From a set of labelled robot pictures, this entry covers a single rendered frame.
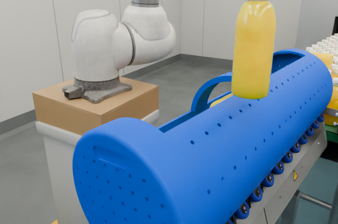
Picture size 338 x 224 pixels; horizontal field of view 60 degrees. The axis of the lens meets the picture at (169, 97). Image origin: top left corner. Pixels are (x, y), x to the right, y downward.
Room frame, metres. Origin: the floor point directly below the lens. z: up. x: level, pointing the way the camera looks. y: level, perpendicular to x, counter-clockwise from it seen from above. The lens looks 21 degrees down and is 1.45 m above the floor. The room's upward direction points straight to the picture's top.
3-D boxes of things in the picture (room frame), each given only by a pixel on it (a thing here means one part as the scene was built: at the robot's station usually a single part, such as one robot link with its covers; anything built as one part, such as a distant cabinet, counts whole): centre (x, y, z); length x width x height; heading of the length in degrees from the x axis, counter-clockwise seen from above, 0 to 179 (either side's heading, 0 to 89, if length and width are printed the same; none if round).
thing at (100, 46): (0.99, 0.24, 1.27); 0.18 x 0.16 x 0.22; 127
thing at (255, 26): (0.52, -0.15, 1.35); 0.07 x 0.07 x 0.19
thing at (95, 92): (0.97, 0.27, 1.13); 0.22 x 0.18 x 0.06; 145
